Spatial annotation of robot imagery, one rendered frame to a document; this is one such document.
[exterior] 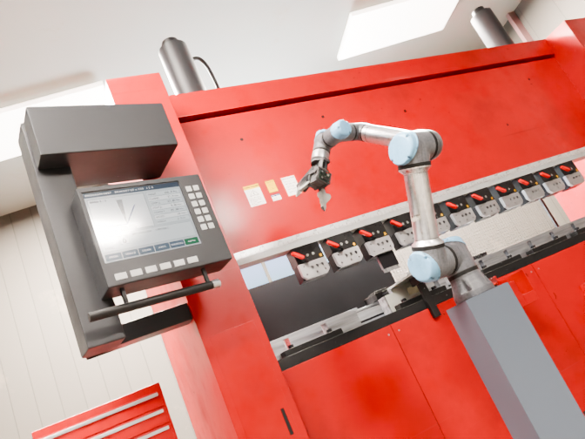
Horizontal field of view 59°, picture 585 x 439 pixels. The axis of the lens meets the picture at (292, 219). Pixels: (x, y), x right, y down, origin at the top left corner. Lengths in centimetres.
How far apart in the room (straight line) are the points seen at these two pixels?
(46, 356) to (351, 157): 364
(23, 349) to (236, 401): 375
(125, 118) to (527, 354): 166
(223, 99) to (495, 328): 175
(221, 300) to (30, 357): 361
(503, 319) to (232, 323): 100
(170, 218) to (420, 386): 132
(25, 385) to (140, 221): 383
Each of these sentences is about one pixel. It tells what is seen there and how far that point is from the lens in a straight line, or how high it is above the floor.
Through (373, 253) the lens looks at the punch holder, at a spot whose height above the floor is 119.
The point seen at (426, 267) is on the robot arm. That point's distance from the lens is 187.
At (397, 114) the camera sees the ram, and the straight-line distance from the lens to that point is 325.
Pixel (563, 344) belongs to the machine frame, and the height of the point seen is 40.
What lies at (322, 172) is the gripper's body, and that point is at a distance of 211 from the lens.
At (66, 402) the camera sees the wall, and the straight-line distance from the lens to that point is 540.
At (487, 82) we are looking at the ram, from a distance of 387.
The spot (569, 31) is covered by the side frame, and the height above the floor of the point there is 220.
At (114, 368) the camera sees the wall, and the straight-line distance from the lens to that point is 533.
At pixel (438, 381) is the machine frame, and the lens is 253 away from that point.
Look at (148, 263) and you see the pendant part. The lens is 177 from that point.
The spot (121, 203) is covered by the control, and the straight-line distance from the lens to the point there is 186.
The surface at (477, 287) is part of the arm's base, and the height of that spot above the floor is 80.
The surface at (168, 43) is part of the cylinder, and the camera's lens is 314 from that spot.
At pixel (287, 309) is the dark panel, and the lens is 300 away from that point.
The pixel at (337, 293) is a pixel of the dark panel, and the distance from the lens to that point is 314.
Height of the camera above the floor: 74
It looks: 17 degrees up
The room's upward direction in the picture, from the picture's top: 25 degrees counter-clockwise
